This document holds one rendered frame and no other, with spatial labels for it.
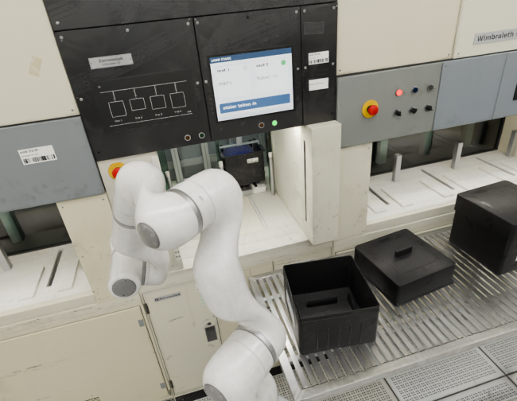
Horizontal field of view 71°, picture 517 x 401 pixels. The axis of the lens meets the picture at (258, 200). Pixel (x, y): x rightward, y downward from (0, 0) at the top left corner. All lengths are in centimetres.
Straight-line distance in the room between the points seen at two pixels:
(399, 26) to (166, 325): 154
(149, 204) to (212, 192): 12
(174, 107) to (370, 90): 73
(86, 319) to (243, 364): 103
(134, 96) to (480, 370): 216
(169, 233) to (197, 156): 171
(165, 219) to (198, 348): 136
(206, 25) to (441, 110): 100
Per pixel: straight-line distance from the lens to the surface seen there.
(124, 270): 105
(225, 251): 73
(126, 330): 179
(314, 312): 148
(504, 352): 260
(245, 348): 86
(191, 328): 183
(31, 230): 206
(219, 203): 70
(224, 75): 129
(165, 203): 65
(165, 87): 128
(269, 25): 131
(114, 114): 130
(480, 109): 186
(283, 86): 135
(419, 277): 155
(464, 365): 245
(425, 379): 233
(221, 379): 84
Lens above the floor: 185
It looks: 30 degrees down
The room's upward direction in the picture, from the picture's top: 5 degrees counter-clockwise
